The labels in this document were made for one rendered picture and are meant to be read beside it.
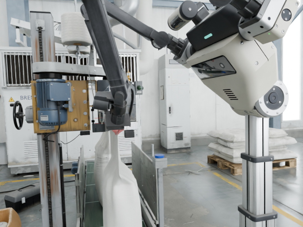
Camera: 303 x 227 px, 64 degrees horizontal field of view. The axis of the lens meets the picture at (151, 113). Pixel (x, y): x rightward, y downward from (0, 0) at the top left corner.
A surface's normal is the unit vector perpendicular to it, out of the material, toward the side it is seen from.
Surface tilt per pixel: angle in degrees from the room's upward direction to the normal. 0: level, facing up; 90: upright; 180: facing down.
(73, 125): 90
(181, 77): 90
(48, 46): 90
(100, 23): 121
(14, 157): 90
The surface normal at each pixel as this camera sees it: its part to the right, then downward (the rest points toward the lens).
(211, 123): 0.25, 0.05
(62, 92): 0.63, 0.03
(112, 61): -0.02, 0.56
